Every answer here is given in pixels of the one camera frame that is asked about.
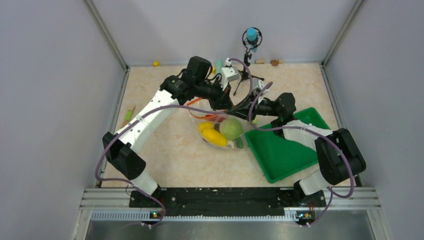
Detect purple cable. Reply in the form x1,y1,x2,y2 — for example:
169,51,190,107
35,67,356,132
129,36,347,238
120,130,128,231
94,57,254,228
247,81,355,228

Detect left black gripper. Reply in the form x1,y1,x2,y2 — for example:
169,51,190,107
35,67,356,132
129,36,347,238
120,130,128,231
195,75,235,111

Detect green cabbage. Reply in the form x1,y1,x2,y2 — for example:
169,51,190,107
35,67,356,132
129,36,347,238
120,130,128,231
219,118,244,141

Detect green plastic tray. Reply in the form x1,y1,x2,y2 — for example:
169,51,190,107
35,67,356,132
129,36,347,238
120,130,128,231
245,129,318,184

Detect clear zip bag orange zipper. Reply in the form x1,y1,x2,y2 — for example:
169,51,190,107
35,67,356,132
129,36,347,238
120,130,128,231
189,110,245,149

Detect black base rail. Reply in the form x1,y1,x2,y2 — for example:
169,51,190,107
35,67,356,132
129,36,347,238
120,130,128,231
129,187,327,217

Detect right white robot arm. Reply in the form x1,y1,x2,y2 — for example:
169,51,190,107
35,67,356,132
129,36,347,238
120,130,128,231
229,92,367,206

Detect blue microphone on tripod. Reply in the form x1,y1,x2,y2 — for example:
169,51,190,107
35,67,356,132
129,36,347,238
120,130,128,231
233,27,263,96

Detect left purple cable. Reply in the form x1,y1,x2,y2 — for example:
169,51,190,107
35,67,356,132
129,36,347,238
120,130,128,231
94,57,254,228

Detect red chili pepper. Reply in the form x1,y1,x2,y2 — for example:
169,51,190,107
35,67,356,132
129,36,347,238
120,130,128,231
204,114,226,122

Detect teal plastic tube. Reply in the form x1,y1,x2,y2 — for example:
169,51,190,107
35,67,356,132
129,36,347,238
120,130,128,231
215,59,224,68

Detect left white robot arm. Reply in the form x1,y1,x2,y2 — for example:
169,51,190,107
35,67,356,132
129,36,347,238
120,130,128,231
101,56,235,207

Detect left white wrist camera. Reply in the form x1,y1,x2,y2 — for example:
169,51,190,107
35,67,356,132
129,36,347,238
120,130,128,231
220,58,240,90

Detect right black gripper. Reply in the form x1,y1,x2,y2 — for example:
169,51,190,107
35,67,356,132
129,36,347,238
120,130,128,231
226,90,281,123

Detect wooden stick green block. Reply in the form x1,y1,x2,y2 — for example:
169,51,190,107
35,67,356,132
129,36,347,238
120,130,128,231
121,104,136,127

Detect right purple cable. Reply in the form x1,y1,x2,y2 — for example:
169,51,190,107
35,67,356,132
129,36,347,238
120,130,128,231
247,81,355,228

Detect brown wooden pieces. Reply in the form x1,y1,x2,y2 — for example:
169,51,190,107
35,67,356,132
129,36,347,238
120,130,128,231
270,59,284,67

